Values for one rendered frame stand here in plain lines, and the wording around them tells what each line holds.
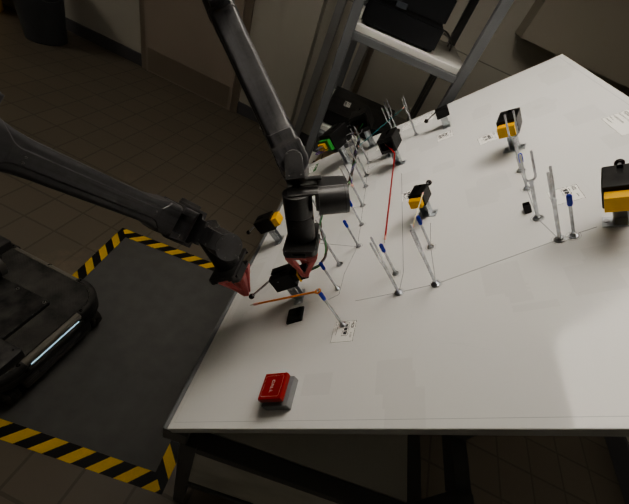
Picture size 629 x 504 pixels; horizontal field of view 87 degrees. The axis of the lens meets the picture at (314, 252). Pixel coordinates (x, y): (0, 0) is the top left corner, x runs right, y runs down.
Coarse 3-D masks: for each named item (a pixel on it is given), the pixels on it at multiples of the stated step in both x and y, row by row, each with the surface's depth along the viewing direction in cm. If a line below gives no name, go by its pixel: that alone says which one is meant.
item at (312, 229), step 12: (312, 216) 67; (288, 228) 67; (300, 228) 65; (312, 228) 67; (288, 240) 69; (300, 240) 67; (312, 240) 68; (288, 252) 66; (300, 252) 66; (312, 252) 66
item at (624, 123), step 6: (618, 114) 73; (624, 114) 72; (606, 120) 73; (612, 120) 72; (618, 120) 71; (624, 120) 70; (612, 126) 71; (618, 126) 70; (624, 126) 69; (618, 132) 69; (624, 132) 68
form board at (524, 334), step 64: (576, 64) 99; (448, 128) 110; (576, 128) 76; (384, 192) 99; (448, 192) 83; (512, 192) 71; (256, 256) 110; (320, 256) 90; (384, 256) 77; (448, 256) 66; (512, 256) 59; (576, 256) 53; (256, 320) 83; (320, 320) 71; (384, 320) 62; (448, 320) 56; (512, 320) 50; (576, 320) 46; (192, 384) 77; (256, 384) 67; (320, 384) 59; (384, 384) 53; (448, 384) 48; (512, 384) 44; (576, 384) 40
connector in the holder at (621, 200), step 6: (606, 192) 48; (612, 192) 48; (618, 192) 47; (624, 192) 47; (606, 198) 48; (612, 198) 47; (618, 198) 47; (624, 198) 47; (606, 204) 48; (612, 204) 48; (618, 204) 47; (624, 204) 47; (606, 210) 49; (612, 210) 48; (618, 210) 48; (624, 210) 48
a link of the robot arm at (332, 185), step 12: (288, 156) 62; (300, 156) 62; (288, 168) 61; (300, 168) 61; (288, 180) 62; (300, 180) 63; (312, 180) 63; (324, 180) 64; (336, 180) 64; (324, 192) 62; (336, 192) 62; (348, 192) 62; (324, 204) 62; (336, 204) 62; (348, 204) 63
